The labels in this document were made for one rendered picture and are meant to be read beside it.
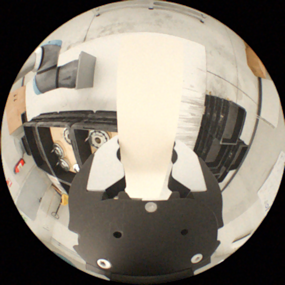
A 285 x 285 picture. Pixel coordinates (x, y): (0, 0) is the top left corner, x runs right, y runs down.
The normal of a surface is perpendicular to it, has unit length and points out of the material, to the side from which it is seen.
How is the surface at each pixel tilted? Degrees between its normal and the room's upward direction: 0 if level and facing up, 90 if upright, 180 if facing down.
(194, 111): 0
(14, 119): 79
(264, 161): 90
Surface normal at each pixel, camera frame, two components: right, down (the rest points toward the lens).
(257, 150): -1.00, -0.04
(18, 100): 0.97, 0.16
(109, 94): 0.00, 0.50
